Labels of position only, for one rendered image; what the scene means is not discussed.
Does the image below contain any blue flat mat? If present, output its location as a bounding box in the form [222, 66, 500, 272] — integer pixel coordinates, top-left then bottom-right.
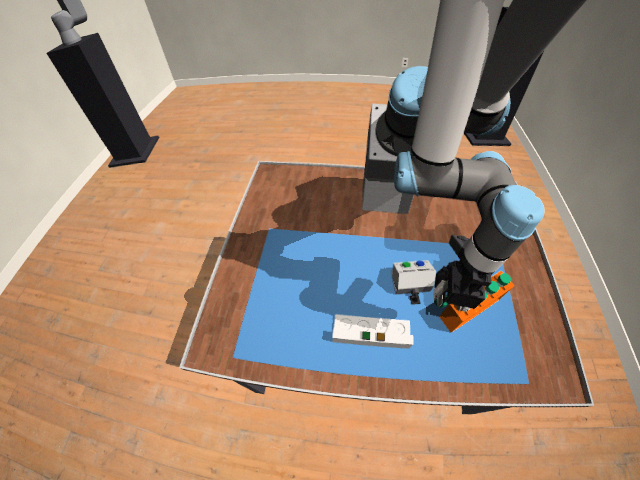
[233, 229, 529, 384]

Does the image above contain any orange test tube rack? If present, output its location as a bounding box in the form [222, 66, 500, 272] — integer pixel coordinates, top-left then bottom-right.
[439, 271, 515, 332]

